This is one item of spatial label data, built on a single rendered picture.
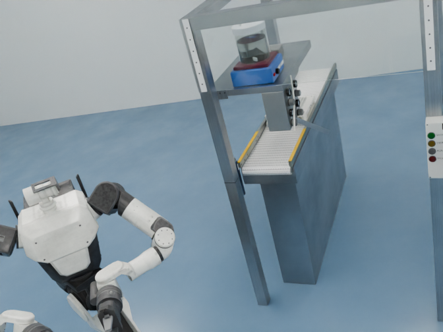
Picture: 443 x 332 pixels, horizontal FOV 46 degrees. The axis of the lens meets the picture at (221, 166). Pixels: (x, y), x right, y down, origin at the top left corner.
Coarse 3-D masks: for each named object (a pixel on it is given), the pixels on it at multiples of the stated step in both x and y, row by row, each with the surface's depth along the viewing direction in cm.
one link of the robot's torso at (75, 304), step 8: (72, 296) 208; (72, 304) 210; (80, 304) 206; (128, 304) 210; (80, 312) 206; (120, 312) 212; (128, 312) 209; (88, 320) 206; (96, 320) 204; (128, 320) 210; (96, 328) 204; (128, 328) 212; (136, 328) 208
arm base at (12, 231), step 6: (0, 228) 188; (6, 228) 189; (12, 228) 190; (0, 234) 188; (6, 234) 188; (12, 234) 189; (0, 240) 187; (6, 240) 188; (12, 240) 189; (0, 246) 187; (6, 246) 187; (12, 246) 190; (0, 252) 198; (6, 252) 187; (12, 252) 194
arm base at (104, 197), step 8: (104, 184) 196; (112, 184) 196; (120, 184) 209; (96, 192) 196; (104, 192) 196; (112, 192) 196; (88, 200) 196; (96, 200) 196; (104, 200) 196; (112, 200) 196; (96, 208) 196; (104, 208) 195; (112, 208) 196
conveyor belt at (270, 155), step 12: (300, 84) 348; (312, 84) 342; (264, 132) 297; (276, 132) 293; (288, 132) 289; (300, 132) 286; (264, 144) 284; (276, 144) 280; (288, 144) 277; (252, 156) 275; (264, 156) 272; (276, 156) 269; (288, 156) 266; (252, 168) 265; (264, 168) 262; (276, 168) 259; (288, 168) 257
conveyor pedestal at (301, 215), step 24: (336, 120) 374; (336, 144) 371; (312, 168) 308; (336, 168) 369; (264, 192) 285; (288, 192) 279; (312, 192) 307; (336, 192) 367; (288, 216) 288; (312, 216) 305; (288, 240) 297; (312, 240) 304; (288, 264) 307; (312, 264) 302
